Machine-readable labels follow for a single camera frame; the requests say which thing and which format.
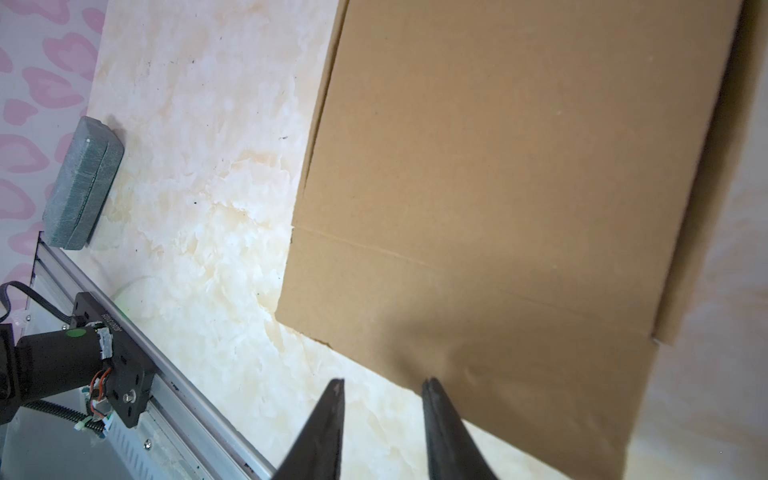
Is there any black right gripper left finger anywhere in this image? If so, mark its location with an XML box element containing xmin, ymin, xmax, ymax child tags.
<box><xmin>272</xmin><ymin>379</ymin><xmax>345</xmax><ymax>480</ymax></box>

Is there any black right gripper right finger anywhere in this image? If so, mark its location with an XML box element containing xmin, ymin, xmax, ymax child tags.
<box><xmin>421</xmin><ymin>378</ymin><xmax>497</xmax><ymax>480</ymax></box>

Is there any brown cardboard paper box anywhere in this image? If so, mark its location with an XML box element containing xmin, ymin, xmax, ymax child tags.
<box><xmin>276</xmin><ymin>1</ymin><xmax>767</xmax><ymax>479</ymax></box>

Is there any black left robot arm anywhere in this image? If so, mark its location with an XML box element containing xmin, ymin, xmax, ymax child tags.
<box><xmin>1</xmin><ymin>289</ymin><xmax>157</xmax><ymax>431</ymax></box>

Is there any grey whiteboard eraser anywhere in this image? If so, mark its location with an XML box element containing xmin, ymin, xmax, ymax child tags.
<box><xmin>43</xmin><ymin>116</ymin><xmax>125</xmax><ymax>250</ymax></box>

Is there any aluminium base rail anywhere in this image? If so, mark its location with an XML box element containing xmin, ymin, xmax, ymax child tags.
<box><xmin>29</xmin><ymin>240</ymin><xmax>275</xmax><ymax>479</ymax></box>

